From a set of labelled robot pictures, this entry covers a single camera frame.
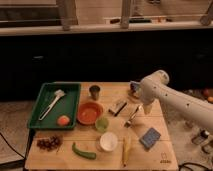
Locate orange bowl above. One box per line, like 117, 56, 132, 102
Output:
77, 102, 103, 125

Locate green cucumber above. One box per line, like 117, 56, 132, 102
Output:
72, 142, 96, 160

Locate green plastic tray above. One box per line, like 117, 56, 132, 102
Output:
28, 83, 81, 130

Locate bunch of dark grapes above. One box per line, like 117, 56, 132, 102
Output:
37, 136, 62, 151

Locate white dish brush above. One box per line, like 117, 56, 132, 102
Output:
39, 89, 65, 121

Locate white bowl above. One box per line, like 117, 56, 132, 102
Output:
100, 132, 118, 152

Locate spice bottle with black cap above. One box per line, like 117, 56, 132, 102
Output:
192, 130, 210, 145

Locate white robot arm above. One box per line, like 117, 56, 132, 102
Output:
140, 70, 213, 134

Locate small green cup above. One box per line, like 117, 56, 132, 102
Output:
95, 117, 109, 132

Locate black whiteboard eraser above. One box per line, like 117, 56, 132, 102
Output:
109, 101, 127, 116

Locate blue sponge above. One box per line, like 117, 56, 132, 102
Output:
139, 128, 161, 150

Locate orange tomato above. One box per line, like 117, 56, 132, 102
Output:
57, 115, 70, 126

